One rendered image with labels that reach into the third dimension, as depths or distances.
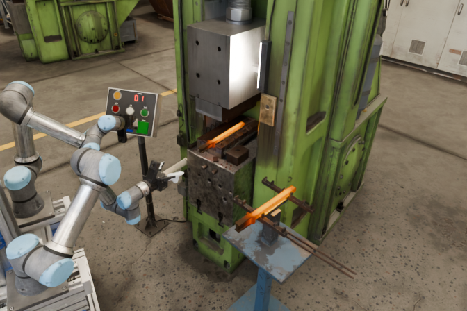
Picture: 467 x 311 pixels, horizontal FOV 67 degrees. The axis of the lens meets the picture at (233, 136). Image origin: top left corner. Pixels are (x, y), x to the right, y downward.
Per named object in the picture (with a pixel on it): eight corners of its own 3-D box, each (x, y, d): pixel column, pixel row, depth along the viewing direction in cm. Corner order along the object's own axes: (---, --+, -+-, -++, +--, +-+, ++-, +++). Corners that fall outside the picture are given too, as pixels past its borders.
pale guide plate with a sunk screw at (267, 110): (272, 126, 193) (275, 98, 184) (258, 121, 197) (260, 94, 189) (274, 125, 194) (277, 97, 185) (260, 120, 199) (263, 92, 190)
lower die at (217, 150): (221, 159, 212) (221, 147, 208) (197, 147, 222) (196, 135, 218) (260, 132, 241) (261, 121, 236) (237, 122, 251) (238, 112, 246)
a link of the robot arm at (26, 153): (12, 185, 184) (-6, 89, 157) (21, 168, 196) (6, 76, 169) (37, 185, 187) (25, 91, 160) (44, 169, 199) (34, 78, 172)
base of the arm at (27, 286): (17, 302, 140) (9, 286, 135) (15, 273, 152) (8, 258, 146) (58, 286, 147) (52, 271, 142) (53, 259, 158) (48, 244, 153)
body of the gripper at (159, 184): (159, 180, 191) (142, 191, 183) (158, 167, 186) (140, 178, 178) (169, 186, 187) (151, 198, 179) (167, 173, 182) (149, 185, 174)
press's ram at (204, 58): (241, 114, 187) (244, 39, 166) (189, 94, 207) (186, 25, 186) (283, 90, 215) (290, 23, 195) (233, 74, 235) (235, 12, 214)
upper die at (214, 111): (222, 122, 199) (222, 107, 194) (195, 111, 209) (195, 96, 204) (263, 98, 227) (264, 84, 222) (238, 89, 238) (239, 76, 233)
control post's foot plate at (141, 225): (150, 239, 275) (149, 230, 270) (132, 225, 287) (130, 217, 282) (170, 223, 290) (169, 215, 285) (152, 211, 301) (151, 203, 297)
